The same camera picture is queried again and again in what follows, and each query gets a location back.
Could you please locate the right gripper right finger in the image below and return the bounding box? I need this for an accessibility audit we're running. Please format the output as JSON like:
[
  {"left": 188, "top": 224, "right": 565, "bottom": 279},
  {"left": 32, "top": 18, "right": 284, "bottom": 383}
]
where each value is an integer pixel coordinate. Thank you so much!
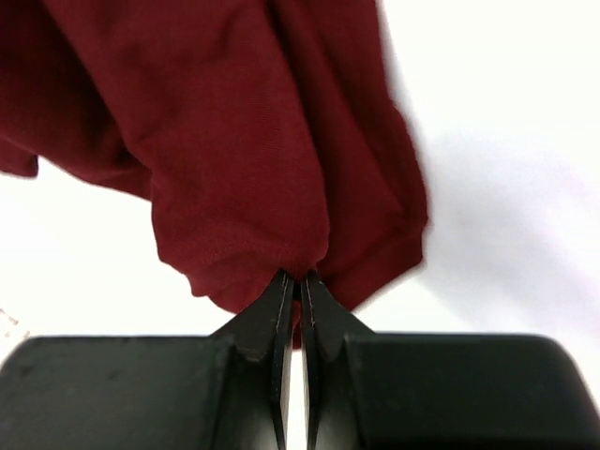
[{"left": 300, "top": 274, "right": 599, "bottom": 449}]

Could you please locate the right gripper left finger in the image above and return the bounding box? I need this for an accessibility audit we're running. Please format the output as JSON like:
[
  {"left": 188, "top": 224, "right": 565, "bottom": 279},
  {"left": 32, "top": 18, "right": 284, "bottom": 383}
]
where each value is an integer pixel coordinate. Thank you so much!
[{"left": 1, "top": 272, "right": 293, "bottom": 449}]

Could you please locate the maroon t shirt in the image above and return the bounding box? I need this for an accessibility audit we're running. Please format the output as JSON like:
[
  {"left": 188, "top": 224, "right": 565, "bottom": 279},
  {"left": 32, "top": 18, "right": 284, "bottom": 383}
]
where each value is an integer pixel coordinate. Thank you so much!
[{"left": 0, "top": 0, "right": 435, "bottom": 351}]

